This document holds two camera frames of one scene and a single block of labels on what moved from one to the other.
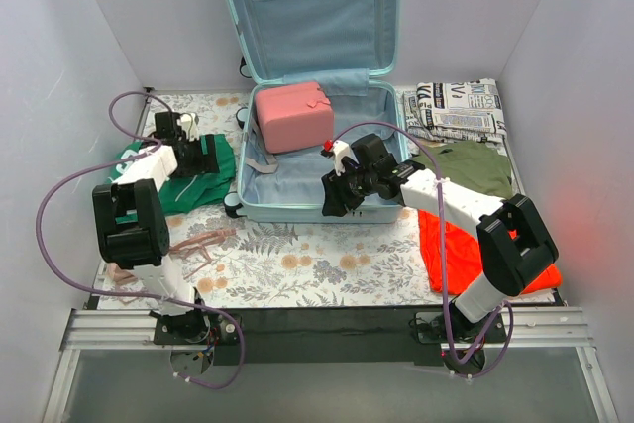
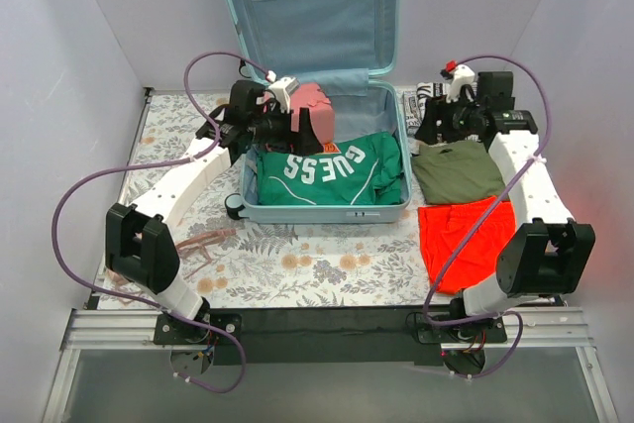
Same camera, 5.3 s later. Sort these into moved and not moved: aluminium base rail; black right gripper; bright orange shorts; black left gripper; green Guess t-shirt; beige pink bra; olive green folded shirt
Moved: green Guess t-shirt; black left gripper; black right gripper
Not moved: beige pink bra; aluminium base rail; bright orange shorts; olive green folded shirt
